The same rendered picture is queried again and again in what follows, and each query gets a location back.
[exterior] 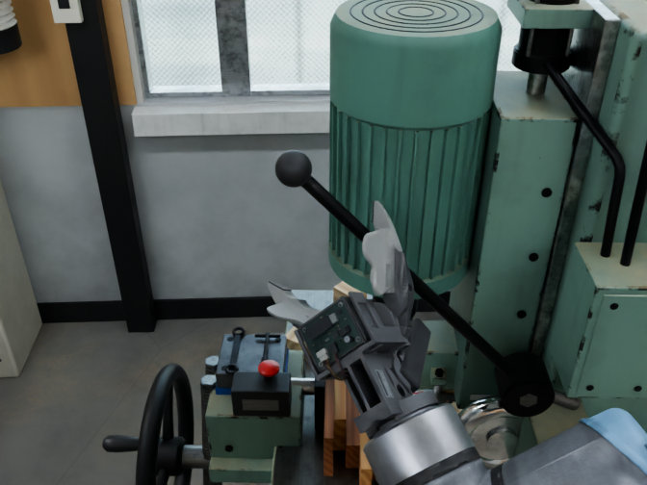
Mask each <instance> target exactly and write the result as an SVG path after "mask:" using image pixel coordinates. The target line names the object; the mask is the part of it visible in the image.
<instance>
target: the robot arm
mask: <svg viewBox="0 0 647 485"><path fill-rule="evenodd" d="M372 223H373V224H374V227H375V231H374V232H371V233H367V234H366V235H365V236H364V239H363V243H362V250H363V255H364V257H365V259H366V260H367V261H368V263H369V264H370V266H371V278H370V281H371V283H372V288H373V292H374V294H375V295H382V294H383V299H384V303H378V302H375V300H374V299H366V298H365V296H364V294H363V293H358V292H348V294H349V296H341V297H340V298H339V299H337V300H336V301H334V302H333V303H332V304H330V305H329V306H327V307H326V308H324V309H323V310H321V309H314V308H312V307H311V306H310V305H309V304H308V303H307V301H306V300H305V299H300V298H297V297H296V296H295V295H294V294H293V292H292V290H291V289H288V288H286V287H284V286H281V285H279V284H276V283H274V282H272V281H269V282H268V288H269V290H270V293H271V295H272V298H273V300H274V302H275V305H272V306H270V307H268V308H267V311H268V313H269V314H271V315H272V316H274V317H276V318H278V319H284V320H287V321H289V322H290V323H291V324H292V325H293V326H294V327H296V328H297V329H298V330H295V331H294V332H295V335H296V337H297V339H298V342H299V344H300V346H301V349H302V351H303V353H304V355H305V357H306V359H307V361H308V364H309V366H310V368H311V370H312V371H313V373H314V376H315V378H316V380H317V381H325V380H334V379H337V380H340V381H343V380H344V382H345V384H346V386H347V388H348V390H349V393H350V395H351V397H352V399H353V401H354V403H355V406H356V408H357V410H358V412H359V414H360V416H358V417H356V418H355V419H353V420H354V422H355V424H356V426H357V428H358V430H359V432H360V434H361V433H365V432H366V434H367V436H368V438H369V440H370V441H369V442H368V443H367V444H366V445H365V446H364V449H363V451H364V453H365V455H366V457H367V459H368V461H369V463H370V466H371V468H372V470H373V472H374V474H375V480H376V482H377V483H378V484H379V485H647V434H646V432H645V431H644V430H643V429H642V427H641V426H640V425H639V424H638V422H637V421H636V420H635V419H634V417H633V416H632V415H631V414H630V413H628V412H627V411H625V410H623V409H620V408H610V409H607V410H606V411H604V412H602V413H599V414H597V415H595V416H593V417H591V418H589V419H580V420H579V423H578V424H576V425H574V426H572V427H571V428H569V429H567V430H565V431H563V432H561V433H559V434H557V435H555V436H554V437H552V438H550V439H548V440H546V441H544V442H542V443H540V444H539V445H537V446H535V447H532V448H530V449H528V450H526V451H524V452H522V453H520V454H518V455H516V456H514V457H512V458H510V459H509V460H507V461H505V462H503V463H502V464H500V465H499V466H497V467H494V468H492V469H490V470H488V469H487V468H486V467H485V465H484V463H483V461H482V459H481V458H480V457H479V453H478V451H477V449H476V447H475V445H474V443H473V441H472V440H471V438H470V436H469V434H468V432H467V430H466V429H465V427H464V425H463V423H462V421H461V419H460V417H459V416H458V415H457V413H456V411H455V409H454V407H453V405H452V404H449V403H443V404H440V405H439V402H438V400H437V398H436V397H435V395H434V393H433V391H432V390H429V391H424V392H421V393H418V394H416V395H413V393H415V392H416V391H418V390H419V389H420V384H421V380H422V375H423V370H424V366H425V361H426V357H427V349H428V344H429V339H430V335H431V332H430V330H429V329H428V328H427V327H426V326H425V325H424V323H423V322H422V321H421V320H420V319H414V320H412V321H411V320H410V317H411V312H412V308H413V303H414V286H413V281H412V277H411V274H410V271H409V267H408V264H407V261H406V258H405V255H404V253H403V252H402V249H401V243H400V240H399V238H398V235H397V232H396V230H395V227H394V225H393V223H392V221H391V219H390V218H389V216H388V214H387V212H386V211H385V209H384V208H383V206H382V205H381V203H380V202H379V201H373V216H372ZM304 342H305V343H304ZM306 347H307V348H308V350H309V352H310V354H311V356H312V358H313V360H312V358H311V356H310V354H309V352H308V350H307V348H306ZM313 361H314V363H315V365H316V366H315V365H314V363H313Z"/></svg>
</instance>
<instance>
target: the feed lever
mask: <svg viewBox="0 0 647 485"><path fill-rule="evenodd" d="M311 173H312V165H311V162H310V160H309V158H308V157H307V156H306V155H305V154H304V153H302V152H300V151H296V150H290V151H287V152H285V153H283V154H282V155H281V156H280V157H279V158H278V159H277V161H276V164H275V174H276V176H277V178H278V180H279V181H280V182H281V183H282V184H283V185H285V186H287V187H291V188H296V187H300V186H302V187H303V188H304V189H305V190H306V191H307V192H309V193H310V194H311V195H312V196H313V197H314V198H315V199H316V200H317V201H318V202H319V203H320V204H321V205H323V206H324V207H325V208H326V209H327V210H328V211H329V212H330V213H331V214H332V215H333V216H334V217H336V218H337V219H338V220H339V221H340V222H341V223H342V224H343V225H344V226H345V227H346V228H347V229H348V230H349V231H351V233H352V234H353V235H354V236H355V237H356V238H357V239H358V240H359V241H361V242H362V243H363V239H364V236H365V235H366V234H367V233H371V231H370V230H369V229H368V228H367V227H366V226H365V225H363V224H362V223H361V222H360V221H359V220H358V219H357V218H356V217H355V216H354V215H353V214H352V213H351V212H350V211H349V210H348V209H347V208H345V207H344V206H343V205H342V204H341V203H340V202H339V201H338V200H337V199H336V198H335V197H334V196H333V195H332V194H331V193H330V192H329V191H327V190H326V189H325V188H324V187H323V186H322V185H321V184H320V183H319V182H318V181H317V180H316V179H315V178H314V177H313V176H312V175H311ZM409 271H410V274H411V277H412V281H413V286H414V292H415V293H416V294H418V295H419V296H420V297H421V298H422V299H423V300H424V301H425V302H426V303H427V304H428V305H429V306H431V307H432V308H433V309H434V310H435V311H436V312H437V313H438V314H439V315H440V316H441V317H442V318H443V319H445V320H446V321H447V322H448V323H449V324H450V325H451V326H452V327H453V328H454V329H455V330H456V331H457V332H459V333H460V334H461V335H462V336H463V337H464V338H465V339H466V340H467V341H468V342H469V343H470V344H471V345H473V346H474V347H475V348H476V349H477V350H478V351H479V352H480V353H481V354H482V355H483V356H484V357H486V358H487V359H488V360H489V361H490V362H491V363H492V364H493V365H494V366H495V369H494V376H495V380H496V384H497V388H498V392H499V396H500V400H501V404H502V406H503V408H504V409H505V410H506V411H507V413H509V414H511V415H513V416H517V417H533V416H536V415H539V414H541V413H543V412H544V411H546V410H547V409H548V408H549V407H550V406H551V405H552V404H553V403H555V404H557V405H560V406H562V407H565V408H568V409H570V410H577V409H579V408H580V406H581V402H580V400H579V399H578V398H577V397H567V396H566V393H564V392H561V391H559V390H556V389H554V388H553V385H552V382H551V380H550V377H549V374H548V372H547V369H546V366H545V363H544V361H543V360H542V359H541V358H540V357H539V356H537V355H535V354H533V353H529V352H517V353H513V354H510V355H507V356H505V358H504V357H503V356H502V355H501V354H500V353H499V352H498V351H497V350H496V349H495V348H494V347H493V346H492V345H491V344H490V343H488V342H487V341H486V340H485V339H484V338H483V337H482V336H481V335H480V334H479V333H478V332H477V331H476V330H475V329H474V328H473V327H472V326H471V325H469V324H468V323H467V322H466V321H465V320H464V319H463V318H462V317H461V316H460V315H459V314H458V313H457V312H456V311H455V310H454V309H452V308H451V307H450V306H449V305H448V304H447V303H446V302H445V301H444V300H443V299H442V298H441V297H440V296H439V295H438V294H437V293H436V292H434V291H433V290H432V289H431V288H430V287H429V286H428V285H427V284H426V283H425V282H424V281H423V280H422V279H421V278H420V277H419V276H418V275H416V274H415V273H414V272H413V271H412V270H411V269H409Z"/></svg>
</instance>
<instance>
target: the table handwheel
mask: <svg viewBox="0 0 647 485"><path fill-rule="evenodd" d="M173 388H174V391H175V396H176V403H177V415H178V437H174V432H173ZM162 419H163V436H160V430H161V424H162ZM209 465H210V460H206V459H204V455H203V453H202V445H194V404H193V395H192V389H191V384H190V380H189V377H188V375H187V373H186V372H185V370H184V369H183V368H182V367H181V366H180V365H178V364H174V363H171V364H167V365H165V366H164V367H162V368H161V369H160V371H159V372H158V373H157V375H156V377H155V379H154V381H153V383H152V385H151V388H150V391H149V393H148V397H147V400H146V404H145V407H144V411H143V416H142V425H141V431H140V438H139V445H138V454H137V467H136V485H167V484H168V478H169V477H170V476H175V478H174V485H191V478H192V469H206V468H209ZM156 476H157V480H156Z"/></svg>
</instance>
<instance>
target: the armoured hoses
mask: <svg viewBox="0 0 647 485"><path fill-rule="evenodd" d="M218 360H219V357H218V356H214V355H213V356H210V357H208V358H206V360H205V369H206V371H205V372H206V374H205V375H204V376H203V377H202V378H200V390H201V412H202V413H201V416H202V417H201V418H202V420H201V421H202V427H201V428H202V430H201V431H202V453H203V455H204V459H206V460H211V454H210V448H209V440H208V433H207V426H206V419H205V414H206V410H207V405H208V400H209V396H210V393H211V392H212V391H213V390H214V389H216V385H217V381H216V377H215V376H214V373H215V371H216V370H217V365H218ZM203 485H222V482H211V481H210V475H209V468H206V469H203Z"/></svg>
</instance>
